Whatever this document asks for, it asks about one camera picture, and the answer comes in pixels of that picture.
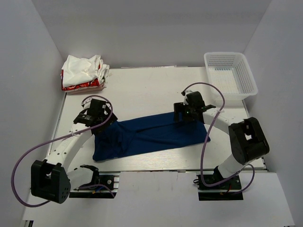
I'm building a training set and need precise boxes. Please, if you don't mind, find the blue t shirt with print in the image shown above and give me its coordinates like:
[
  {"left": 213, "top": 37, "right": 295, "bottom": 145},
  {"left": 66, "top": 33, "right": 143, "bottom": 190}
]
[{"left": 92, "top": 112, "right": 207, "bottom": 162}]

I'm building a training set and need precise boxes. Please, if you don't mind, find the white and red t shirt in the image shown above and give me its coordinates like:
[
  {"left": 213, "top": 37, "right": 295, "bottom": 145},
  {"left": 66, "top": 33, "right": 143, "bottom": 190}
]
[{"left": 61, "top": 55, "right": 110, "bottom": 93}]

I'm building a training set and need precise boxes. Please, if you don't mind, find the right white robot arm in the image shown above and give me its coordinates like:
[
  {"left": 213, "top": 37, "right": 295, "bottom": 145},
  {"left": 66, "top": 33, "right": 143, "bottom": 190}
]
[{"left": 173, "top": 91, "right": 269, "bottom": 189}]

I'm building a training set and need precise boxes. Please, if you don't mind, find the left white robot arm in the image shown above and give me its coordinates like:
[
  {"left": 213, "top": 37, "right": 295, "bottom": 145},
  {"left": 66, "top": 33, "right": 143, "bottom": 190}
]
[{"left": 31, "top": 96, "right": 117, "bottom": 204}]

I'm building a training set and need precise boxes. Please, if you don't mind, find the white perforated plastic basket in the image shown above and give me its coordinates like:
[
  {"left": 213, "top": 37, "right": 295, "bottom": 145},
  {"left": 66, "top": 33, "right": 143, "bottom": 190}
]
[{"left": 204, "top": 52, "right": 258, "bottom": 102}]

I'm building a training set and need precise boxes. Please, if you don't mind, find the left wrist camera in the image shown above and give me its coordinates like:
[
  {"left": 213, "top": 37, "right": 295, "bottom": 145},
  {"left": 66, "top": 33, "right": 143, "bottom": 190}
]
[{"left": 81, "top": 97, "right": 92, "bottom": 109}]

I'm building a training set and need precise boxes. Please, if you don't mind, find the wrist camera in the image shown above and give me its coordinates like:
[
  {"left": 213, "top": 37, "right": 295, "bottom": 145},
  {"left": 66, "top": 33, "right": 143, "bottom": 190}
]
[
  {"left": 181, "top": 90, "right": 196, "bottom": 105},
  {"left": 81, "top": 97, "right": 92, "bottom": 109}
]

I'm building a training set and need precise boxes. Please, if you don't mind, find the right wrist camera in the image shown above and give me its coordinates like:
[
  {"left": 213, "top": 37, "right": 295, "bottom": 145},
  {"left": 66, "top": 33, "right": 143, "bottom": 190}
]
[{"left": 181, "top": 90, "right": 196, "bottom": 105}]

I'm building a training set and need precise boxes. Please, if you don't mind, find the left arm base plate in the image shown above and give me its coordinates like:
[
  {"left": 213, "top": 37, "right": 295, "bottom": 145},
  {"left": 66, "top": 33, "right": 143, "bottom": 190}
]
[{"left": 69, "top": 172, "right": 120, "bottom": 199}]

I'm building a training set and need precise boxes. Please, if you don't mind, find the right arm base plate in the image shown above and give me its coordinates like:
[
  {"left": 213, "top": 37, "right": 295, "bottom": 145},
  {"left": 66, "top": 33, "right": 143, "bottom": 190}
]
[{"left": 193, "top": 175, "right": 243, "bottom": 201}]

